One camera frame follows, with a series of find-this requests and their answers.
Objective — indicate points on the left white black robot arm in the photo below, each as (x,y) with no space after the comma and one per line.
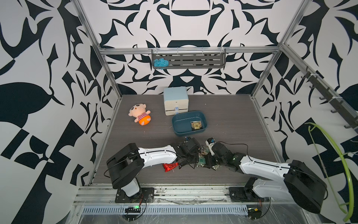
(124,166)

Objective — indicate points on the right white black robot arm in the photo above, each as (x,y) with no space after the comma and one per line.
(288,181)

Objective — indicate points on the black hook rail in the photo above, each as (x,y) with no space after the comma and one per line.
(330,96)

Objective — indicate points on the blue scrunchie bundle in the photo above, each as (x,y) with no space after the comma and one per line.
(160,63)

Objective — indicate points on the yellow label tea bag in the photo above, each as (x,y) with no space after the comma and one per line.
(196,125)

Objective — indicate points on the lower red tea bag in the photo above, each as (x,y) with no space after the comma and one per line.
(169,167)

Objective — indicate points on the white cable duct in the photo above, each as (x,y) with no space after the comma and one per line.
(210,209)

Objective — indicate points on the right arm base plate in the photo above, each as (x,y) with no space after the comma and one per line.
(245,195)

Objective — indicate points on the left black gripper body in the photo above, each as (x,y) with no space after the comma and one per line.
(192,158)

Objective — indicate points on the left controller board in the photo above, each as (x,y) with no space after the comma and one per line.
(133,209)

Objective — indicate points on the grey wall shelf rack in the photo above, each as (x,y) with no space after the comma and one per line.
(201,58)

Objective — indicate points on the teal plastic storage box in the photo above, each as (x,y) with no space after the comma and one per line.
(181,123)

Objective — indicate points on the controller board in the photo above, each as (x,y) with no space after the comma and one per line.
(133,209)
(254,213)

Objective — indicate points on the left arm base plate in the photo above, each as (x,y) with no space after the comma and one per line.
(146,193)

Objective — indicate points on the right controller board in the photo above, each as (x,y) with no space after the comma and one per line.
(254,213)

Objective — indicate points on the pink plush doll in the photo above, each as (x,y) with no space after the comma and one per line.
(141,114)

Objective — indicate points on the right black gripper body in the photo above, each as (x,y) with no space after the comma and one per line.
(220,161)

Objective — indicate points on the white blue drawer cabinet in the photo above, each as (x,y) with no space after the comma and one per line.
(176,100)

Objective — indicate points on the green label tea bag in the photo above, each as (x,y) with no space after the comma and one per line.
(201,161)

